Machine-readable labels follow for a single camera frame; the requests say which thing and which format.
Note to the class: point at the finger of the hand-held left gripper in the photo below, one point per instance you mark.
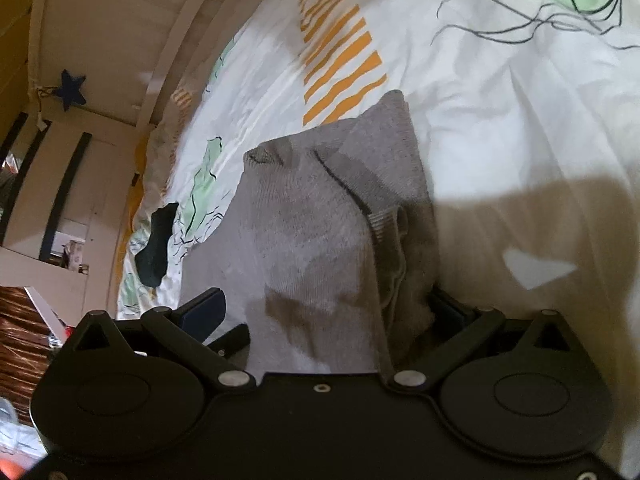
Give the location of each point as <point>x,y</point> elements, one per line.
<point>232,340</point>

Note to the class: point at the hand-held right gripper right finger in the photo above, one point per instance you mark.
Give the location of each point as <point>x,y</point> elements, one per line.
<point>452,310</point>

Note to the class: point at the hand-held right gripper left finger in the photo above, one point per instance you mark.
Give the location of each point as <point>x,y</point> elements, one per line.
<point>205,312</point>

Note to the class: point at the grey knit sweater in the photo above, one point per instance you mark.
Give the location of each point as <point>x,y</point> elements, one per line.
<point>300,220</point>

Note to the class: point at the dark sock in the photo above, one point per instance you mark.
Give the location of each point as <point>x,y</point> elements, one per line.
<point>155,255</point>

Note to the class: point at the orange bed sheet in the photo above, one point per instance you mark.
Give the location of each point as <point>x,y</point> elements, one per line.
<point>135,205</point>

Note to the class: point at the white slatted bed end panel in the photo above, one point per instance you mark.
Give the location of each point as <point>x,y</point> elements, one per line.
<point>105,185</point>

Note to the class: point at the brown wicker basket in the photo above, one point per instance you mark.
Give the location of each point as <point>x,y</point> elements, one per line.
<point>25,340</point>

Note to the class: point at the white leaf-print duvet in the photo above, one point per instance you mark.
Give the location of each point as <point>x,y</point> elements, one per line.
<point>500,110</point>

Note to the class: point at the white plastic bag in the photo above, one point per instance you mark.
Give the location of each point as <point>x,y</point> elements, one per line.
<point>15,425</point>

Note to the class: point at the blue star decoration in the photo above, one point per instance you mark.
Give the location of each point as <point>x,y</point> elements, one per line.
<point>70,91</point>

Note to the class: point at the white wooden bed frame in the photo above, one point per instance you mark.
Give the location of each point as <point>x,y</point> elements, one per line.
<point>162,71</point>

